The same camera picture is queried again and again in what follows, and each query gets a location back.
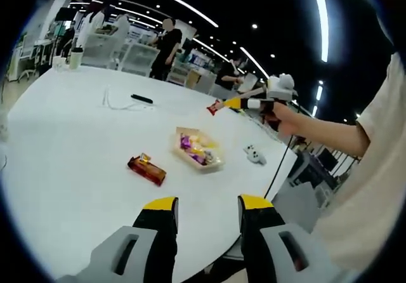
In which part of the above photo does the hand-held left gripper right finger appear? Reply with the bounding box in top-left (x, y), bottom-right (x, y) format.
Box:
top-left (237, 194), bottom-right (343, 283)

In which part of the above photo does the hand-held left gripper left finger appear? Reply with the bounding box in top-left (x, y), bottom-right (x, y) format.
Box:
top-left (56, 195), bottom-right (180, 283)

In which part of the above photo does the small red food packet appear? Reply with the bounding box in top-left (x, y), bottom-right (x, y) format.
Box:
top-left (206, 100), bottom-right (225, 116)

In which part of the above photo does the dark food packet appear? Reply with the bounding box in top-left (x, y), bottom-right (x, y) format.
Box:
top-left (202, 149), bottom-right (219, 165)

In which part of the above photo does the beige hexagonal container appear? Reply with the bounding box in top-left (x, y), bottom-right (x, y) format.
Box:
top-left (173, 126), bottom-right (226, 173)

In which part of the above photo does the red gold food packet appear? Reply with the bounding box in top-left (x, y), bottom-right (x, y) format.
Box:
top-left (127, 152), bottom-right (167, 187)

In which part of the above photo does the person's right hand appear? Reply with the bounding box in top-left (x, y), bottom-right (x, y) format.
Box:
top-left (259, 100), bottom-right (294, 136)

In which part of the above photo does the wide ceiling light strip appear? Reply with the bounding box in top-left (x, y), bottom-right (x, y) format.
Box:
top-left (309, 0), bottom-right (329, 63)

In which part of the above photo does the operator in white shirt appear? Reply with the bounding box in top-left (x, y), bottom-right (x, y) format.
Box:
top-left (312, 51), bottom-right (406, 271)

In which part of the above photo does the white office chair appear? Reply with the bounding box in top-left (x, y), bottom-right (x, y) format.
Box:
top-left (122, 43), bottom-right (159, 76)

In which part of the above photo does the thin ceiling light strip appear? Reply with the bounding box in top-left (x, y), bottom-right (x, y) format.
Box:
top-left (110, 0), bottom-right (219, 29)

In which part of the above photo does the white cup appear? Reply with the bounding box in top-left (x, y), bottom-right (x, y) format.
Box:
top-left (69, 46), bottom-right (84, 70)

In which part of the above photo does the black monitor on stand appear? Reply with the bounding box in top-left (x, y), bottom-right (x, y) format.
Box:
top-left (55, 6), bottom-right (73, 23)

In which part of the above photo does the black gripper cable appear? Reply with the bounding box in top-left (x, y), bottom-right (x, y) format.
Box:
top-left (262, 88), bottom-right (310, 199)

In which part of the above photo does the white cable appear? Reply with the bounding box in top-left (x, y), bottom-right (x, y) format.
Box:
top-left (101, 86), bottom-right (156, 112)

